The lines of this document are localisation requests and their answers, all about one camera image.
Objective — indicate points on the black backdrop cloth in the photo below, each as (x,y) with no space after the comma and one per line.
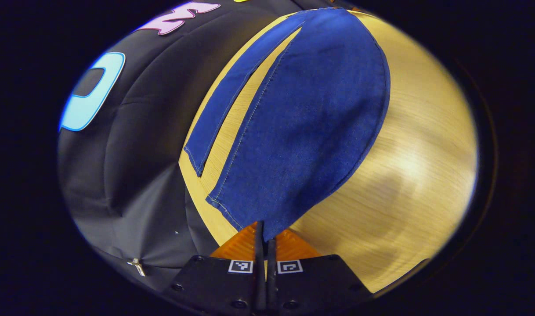
(140,153)

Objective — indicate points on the blue jeans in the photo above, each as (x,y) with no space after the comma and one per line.
(302,123)

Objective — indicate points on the small silver clip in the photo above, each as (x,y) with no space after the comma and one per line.
(137,266)

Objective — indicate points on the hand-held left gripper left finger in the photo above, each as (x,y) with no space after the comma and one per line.
(259,263)

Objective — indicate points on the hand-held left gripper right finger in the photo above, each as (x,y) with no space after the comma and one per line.
(271,272)

